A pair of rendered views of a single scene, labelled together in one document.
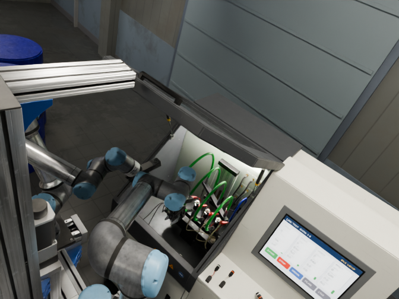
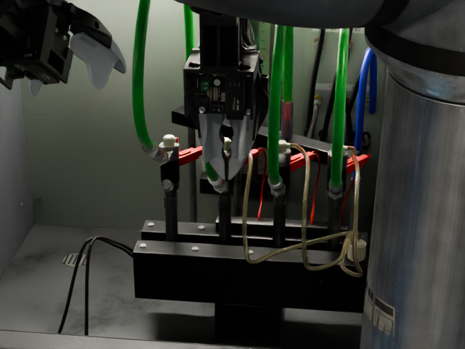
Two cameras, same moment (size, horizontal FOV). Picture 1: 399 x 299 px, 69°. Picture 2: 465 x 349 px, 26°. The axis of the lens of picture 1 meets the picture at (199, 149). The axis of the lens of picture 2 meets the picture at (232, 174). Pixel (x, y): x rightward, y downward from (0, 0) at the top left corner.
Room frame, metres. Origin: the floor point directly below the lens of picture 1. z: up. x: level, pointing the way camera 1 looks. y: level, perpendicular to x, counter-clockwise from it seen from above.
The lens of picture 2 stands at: (-0.01, 0.35, 1.73)
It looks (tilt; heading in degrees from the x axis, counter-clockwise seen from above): 26 degrees down; 340
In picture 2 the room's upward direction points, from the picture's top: straight up
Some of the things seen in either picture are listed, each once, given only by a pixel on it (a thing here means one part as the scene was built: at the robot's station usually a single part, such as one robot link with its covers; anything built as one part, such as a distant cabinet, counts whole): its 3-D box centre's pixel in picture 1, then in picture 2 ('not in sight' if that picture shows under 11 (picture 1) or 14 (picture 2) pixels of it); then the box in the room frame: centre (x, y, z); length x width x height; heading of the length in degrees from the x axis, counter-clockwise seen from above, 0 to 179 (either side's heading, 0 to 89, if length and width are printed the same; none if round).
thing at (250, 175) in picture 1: (246, 190); (344, 42); (1.37, -0.36, 1.20); 0.13 x 0.03 x 0.31; 63
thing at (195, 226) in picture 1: (192, 229); (251, 284); (1.19, -0.13, 0.91); 0.34 x 0.10 x 0.15; 63
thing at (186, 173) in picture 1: (184, 180); not in sight; (0.91, 0.01, 1.54); 0.09 x 0.08 x 0.11; 176
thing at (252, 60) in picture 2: (176, 204); (223, 54); (0.91, 0.02, 1.38); 0.09 x 0.08 x 0.12; 153
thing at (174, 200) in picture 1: (173, 194); not in sight; (0.82, 0.04, 1.54); 0.11 x 0.11 x 0.08; 86
